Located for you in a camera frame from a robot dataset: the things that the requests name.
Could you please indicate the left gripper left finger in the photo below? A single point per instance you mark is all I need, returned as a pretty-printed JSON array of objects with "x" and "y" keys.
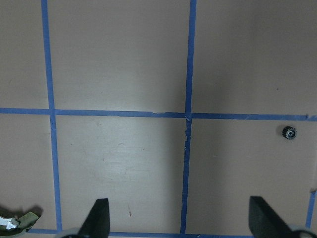
[{"x": 97, "y": 223}]

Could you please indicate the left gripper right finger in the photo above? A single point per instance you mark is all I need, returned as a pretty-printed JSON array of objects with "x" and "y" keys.
[{"x": 264, "y": 222}]

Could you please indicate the black gear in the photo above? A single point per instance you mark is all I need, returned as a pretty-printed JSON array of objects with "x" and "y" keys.
[{"x": 289, "y": 132}]

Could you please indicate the olive curved brake shoe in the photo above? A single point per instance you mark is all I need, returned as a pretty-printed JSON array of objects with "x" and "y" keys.
[{"x": 11, "y": 227}]

